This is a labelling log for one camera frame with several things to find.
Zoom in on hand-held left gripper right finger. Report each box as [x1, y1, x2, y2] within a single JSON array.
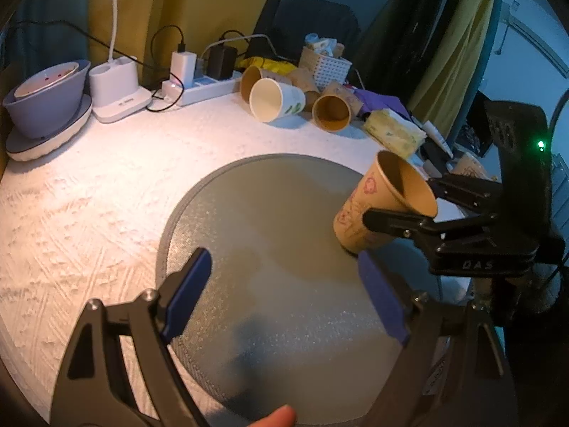
[[358, 249, 519, 427]]

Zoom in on white woven basket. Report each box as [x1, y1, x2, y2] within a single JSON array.
[[298, 46, 353, 88]]

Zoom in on yellow curtain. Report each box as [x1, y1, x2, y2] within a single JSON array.
[[408, 0, 501, 114]]

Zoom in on black chair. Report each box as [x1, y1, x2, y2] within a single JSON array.
[[255, 0, 362, 62]]

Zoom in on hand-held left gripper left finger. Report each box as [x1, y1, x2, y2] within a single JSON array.
[[49, 248, 212, 427]]

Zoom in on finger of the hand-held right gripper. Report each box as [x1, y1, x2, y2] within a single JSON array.
[[427, 174, 504, 220], [362, 207, 504, 251]]

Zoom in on plain brown paper cup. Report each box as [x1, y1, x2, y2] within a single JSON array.
[[312, 84, 357, 133]]

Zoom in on white charging dock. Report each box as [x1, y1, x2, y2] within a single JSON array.
[[89, 56, 153, 124]]

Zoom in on yellow bag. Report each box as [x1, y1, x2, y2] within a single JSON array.
[[240, 56, 297, 77]]

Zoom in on looped black cable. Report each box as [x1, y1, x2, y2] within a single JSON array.
[[150, 26, 188, 55]]

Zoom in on black power adapter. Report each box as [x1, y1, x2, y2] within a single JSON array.
[[207, 46, 238, 80]]

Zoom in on thin white cable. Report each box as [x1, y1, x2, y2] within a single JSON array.
[[201, 33, 287, 62]]

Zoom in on packets in basket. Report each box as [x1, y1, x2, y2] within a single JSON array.
[[304, 32, 346, 58]]

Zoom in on white power strip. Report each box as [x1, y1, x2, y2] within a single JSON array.
[[161, 75, 243, 107]]

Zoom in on white charger adapter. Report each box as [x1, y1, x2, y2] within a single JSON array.
[[171, 51, 197, 86]]

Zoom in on person's left hand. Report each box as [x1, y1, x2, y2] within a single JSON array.
[[249, 405, 297, 427]]

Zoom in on purple bowl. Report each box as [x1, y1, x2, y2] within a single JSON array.
[[2, 59, 92, 140]]

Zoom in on purple cloth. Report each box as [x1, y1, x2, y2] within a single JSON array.
[[350, 88, 412, 122]]

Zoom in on grey round mat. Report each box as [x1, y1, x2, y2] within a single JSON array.
[[156, 153, 445, 425]]

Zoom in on white tube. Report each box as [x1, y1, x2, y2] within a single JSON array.
[[411, 115, 455, 157]]

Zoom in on yellow tissue pack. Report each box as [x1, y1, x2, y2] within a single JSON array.
[[363, 109, 427, 160]]

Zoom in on white round base plate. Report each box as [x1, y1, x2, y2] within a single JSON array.
[[5, 94, 94, 162]]

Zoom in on white paper cup green print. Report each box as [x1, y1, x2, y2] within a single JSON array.
[[248, 78, 307, 123]]

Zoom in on white bowl with red dots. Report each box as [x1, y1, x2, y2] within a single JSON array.
[[13, 62, 81, 99]]

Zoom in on long black cable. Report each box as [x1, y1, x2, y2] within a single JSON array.
[[8, 20, 173, 78]]

